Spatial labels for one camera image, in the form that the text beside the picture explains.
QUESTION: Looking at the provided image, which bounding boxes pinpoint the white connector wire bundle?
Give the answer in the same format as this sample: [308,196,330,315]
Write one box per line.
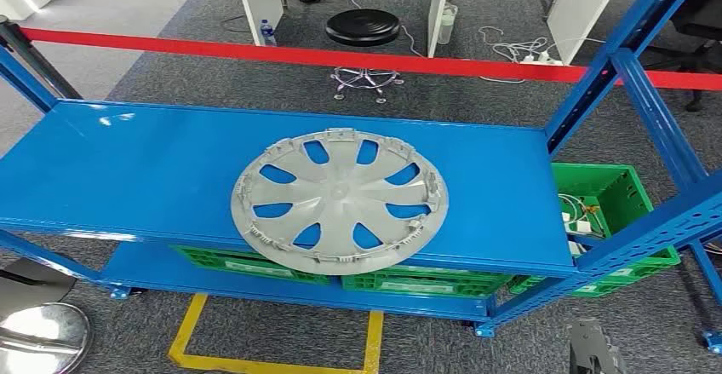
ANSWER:
[558,193,609,256]

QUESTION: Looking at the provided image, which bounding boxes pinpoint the white tangled cable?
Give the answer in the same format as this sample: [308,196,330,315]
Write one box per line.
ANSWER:
[478,25,551,84]

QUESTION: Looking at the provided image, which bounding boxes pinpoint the white power strip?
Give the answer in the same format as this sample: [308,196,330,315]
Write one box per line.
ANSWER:
[519,52,565,68]

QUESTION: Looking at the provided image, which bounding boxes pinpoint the grey plastic wheel cover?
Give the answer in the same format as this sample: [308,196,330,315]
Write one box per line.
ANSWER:
[230,127,450,277]

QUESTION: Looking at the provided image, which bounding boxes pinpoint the white desk side panel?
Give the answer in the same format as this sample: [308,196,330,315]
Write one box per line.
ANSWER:
[530,0,633,66]

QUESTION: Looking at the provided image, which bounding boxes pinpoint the large clear bottle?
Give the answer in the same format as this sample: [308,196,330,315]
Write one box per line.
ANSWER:
[437,3,459,45]

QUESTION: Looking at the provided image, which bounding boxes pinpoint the black round stool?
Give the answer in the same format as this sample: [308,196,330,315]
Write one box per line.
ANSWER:
[325,9,405,105]

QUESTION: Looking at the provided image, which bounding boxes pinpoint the black office chair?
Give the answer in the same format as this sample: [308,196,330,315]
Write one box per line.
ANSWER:
[643,0,722,113]

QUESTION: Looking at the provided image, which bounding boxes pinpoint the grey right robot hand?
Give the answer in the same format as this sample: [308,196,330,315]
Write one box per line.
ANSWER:
[568,319,627,374]

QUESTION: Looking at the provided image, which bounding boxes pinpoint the red barrier belt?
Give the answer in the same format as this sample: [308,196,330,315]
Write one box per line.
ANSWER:
[20,26,722,91]

